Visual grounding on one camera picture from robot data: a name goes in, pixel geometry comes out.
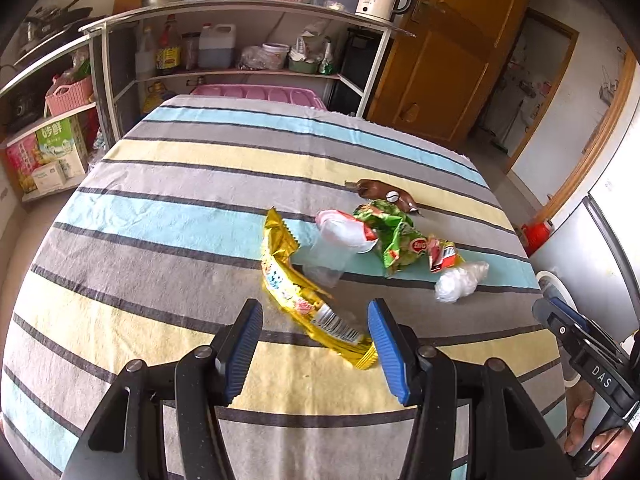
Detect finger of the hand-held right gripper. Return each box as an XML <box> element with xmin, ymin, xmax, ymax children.
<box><xmin>531</xmin><ymin>297</ymin><xmax>576</xmax><ymax>361</ymax></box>
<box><xmin>550</xmin><ymin>296</ymin><xmax>593</xmax><ymax>333</ymax></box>

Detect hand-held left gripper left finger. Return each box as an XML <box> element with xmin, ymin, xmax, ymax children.
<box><xmin>60</xmin><ymin>298</ymin><xmax>264</xmax><ymax>480</ymax></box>

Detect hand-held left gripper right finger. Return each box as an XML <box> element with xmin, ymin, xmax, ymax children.
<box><xmin>367</xmin><ymin>298</ymin><xmax>576</xmax><ymax>480</ymax></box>

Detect gold snack wrapper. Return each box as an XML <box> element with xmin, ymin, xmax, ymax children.
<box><xmin>260</xmin><ymin>208</ymin><xmax>379</xmax><ymax>372</ymax></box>

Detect white plastic bag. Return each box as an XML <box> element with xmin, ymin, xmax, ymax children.
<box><xmin>433</xmin><ymin>261</ymin><xmax>491</xmax><ymax>306</ymax></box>

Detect red white snack packet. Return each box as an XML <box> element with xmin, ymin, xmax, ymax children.
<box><xmin>425</xmin><ymin>236</ymin><xmax>467</xmax><ymax>274</ymax></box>

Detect clear plastic cup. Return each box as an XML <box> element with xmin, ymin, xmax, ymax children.
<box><xmin>299</xmin><ymin>232</ymin><xmax>357</xmax><ymax>290</ymax></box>

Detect green snack bag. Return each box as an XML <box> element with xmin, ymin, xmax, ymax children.
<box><xmin>351</xmin><ymin>199</ymin><xmax>432</xmax><ymax>279</ymax></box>

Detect white pink plastic wrapper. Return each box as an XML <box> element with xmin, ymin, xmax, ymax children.
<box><xmin>315</xmin><ymin>208</ymin><xmax>381</xmax><ymax>254</ymax></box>

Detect brown wrapper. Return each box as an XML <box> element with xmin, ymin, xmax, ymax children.
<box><xmin>344</xmin><ymin>178</ymin><xmax>422</xmax><ymax>217</ymax></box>

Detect person's right hand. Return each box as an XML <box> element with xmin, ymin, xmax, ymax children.
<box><xmin>564</xmin><ymin>397</ymin><xmax>632</xmax><ymax>480</ymax></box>

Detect silver refrigerator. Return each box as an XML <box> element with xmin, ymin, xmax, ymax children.
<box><xmin>529</xmin><ymin>105</ymin><xmax>640</xmax><ymax>361</ymax></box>

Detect red bag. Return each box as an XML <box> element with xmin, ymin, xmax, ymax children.
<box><xmin>520</xmin><ymin>219</ymin><xmax>554</xmax><ymax>257</ymax></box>

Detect striped tablecloth table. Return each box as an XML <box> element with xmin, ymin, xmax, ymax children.
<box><xmin>0</xmin><ymin>94</ymin><xmax>571</xmax><ymax>480</ymax></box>

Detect pink plastic tray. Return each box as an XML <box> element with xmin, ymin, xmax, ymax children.
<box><xmin>190</xmin><ymin>83</ymin><xmax>327</xmax><ymax>112</ymax></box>

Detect small white box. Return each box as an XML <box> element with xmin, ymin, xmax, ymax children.
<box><xmin>31</xmin><ymin>159</ymin><xmax>69</xmax><ymax>197</ymax></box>

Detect yellow oil bottle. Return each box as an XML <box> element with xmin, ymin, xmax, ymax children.
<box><xmin>142</xmin><ymin>80</ymin><xmax>176</xmax><ymax>114</ymax></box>

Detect wooden door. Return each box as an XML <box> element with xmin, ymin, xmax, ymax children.
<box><xmin>366</xmin><ymin>0</ymin><xmax>537</xmax><ymax>147</ymax></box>

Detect green white milk carton box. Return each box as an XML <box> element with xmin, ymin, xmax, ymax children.
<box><xmin>35</xmin><ymin>115</ymin><xmax>90</xmax><ymax>177</ymax></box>

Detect pink printed box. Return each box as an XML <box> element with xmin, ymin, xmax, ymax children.
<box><xmin>4</xmin><ymin>139</ymin><xmax>40</xmax><ymax>195</ymax></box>

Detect green bowl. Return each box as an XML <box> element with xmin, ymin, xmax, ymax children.
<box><xmin>287</xmin><ymin>56</ymin><xmax>321</xmax><ymax>75</ymax></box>

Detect crumpled clear plastic bag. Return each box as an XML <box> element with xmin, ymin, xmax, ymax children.
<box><xmin>236</xmin><ymin>45</ymin><xmax>275</xmax><ymax>71</ymax></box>

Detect green seasoning pack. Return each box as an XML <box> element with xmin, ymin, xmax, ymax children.
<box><xmin>319</xmin><ymin>40</ymin><xmax>339</xmax><ymax>77</ymax></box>

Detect white jug of dark liquid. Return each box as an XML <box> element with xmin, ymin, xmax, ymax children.
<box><xmin>198</xmin><ymin>23</ymin><xmax>237</xmax><ymax>70</ymax></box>

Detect white plastic tub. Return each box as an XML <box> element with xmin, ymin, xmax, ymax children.
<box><xmin>261</xmin><ymin>42</ymin><xmax>291</xmax><ymax>69</ymax></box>

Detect dark jar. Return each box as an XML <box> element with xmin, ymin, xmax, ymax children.
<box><xmin>181</xmin><ymin>32</ymin><xmax>201</xmax><ymax>71</ymax></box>

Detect soy sauce bottle yellow label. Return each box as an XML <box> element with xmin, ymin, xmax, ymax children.
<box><xmin>155</xmin><ymin>13</ymin><xmax>183</xmax><ymax>77</ymax></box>

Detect pink slotted basket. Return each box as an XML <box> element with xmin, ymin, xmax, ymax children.
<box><xmin>45</xmin><ymin>76</ymin><xmax>96</xmax><ymax>117</ymax></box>

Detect clear glass bottle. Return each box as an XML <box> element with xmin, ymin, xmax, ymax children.
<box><xmin>134</xmin><ymin>26</ymin><xmax>157</xmax><ymax>81</ymax></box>

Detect opened snack bags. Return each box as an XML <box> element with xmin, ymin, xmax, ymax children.
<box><xmin>291</xmin><ymin>20</ymin><xmax>333</xmax><ymax>61</ymax></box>

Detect white metal shelf rack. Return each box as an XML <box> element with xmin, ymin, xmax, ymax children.
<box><xmin>80</xmin><ymin>0</ymin><xmax>417</xmax><ymax>147</ymax></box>

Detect grey corner shelf rack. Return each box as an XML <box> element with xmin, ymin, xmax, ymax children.
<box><xmin>0</xmin><ymin>35</ymin><xmax>108</xmax><ymax>203</ymax></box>

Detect black wok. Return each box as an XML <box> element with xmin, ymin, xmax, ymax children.
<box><xmin>12</xmin><ymin>0</ymin><xmax>96</xmax><ymax>63</ymax></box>

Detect wooden door frame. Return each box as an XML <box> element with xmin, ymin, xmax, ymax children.
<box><xmin>506</xmin><ymin>7</ymin><xmax>581</xmax><ymax>177</ymax></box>

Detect metal door handle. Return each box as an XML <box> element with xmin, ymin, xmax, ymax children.
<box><xmin>411</xmin><ymin>0</ymin><xmax>447</xmax><ymax>25</ymax></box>

